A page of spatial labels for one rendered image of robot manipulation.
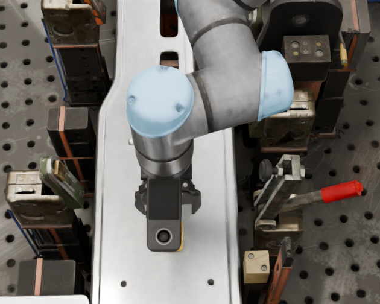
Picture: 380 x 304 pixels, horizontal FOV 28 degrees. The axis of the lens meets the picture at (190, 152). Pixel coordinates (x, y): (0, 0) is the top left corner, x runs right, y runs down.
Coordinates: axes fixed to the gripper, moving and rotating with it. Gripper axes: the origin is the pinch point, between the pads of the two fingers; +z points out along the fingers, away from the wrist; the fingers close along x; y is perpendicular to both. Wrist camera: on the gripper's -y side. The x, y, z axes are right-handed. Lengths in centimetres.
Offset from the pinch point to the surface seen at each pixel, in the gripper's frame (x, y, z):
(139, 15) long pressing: 5.2, 39.3, 2.1
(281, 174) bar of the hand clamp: -15.0, -0.8, -18.4
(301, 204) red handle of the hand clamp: -18.9, -0.8, -7.8
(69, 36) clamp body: 18.2, 38.0, 6.2
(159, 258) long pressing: 1.7, -5.1, 2.3
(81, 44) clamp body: 16.4, 38.2, 9.1
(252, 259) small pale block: -11.8, -7.5, -4.1
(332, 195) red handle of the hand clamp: -22.8, -0.7, -10.7
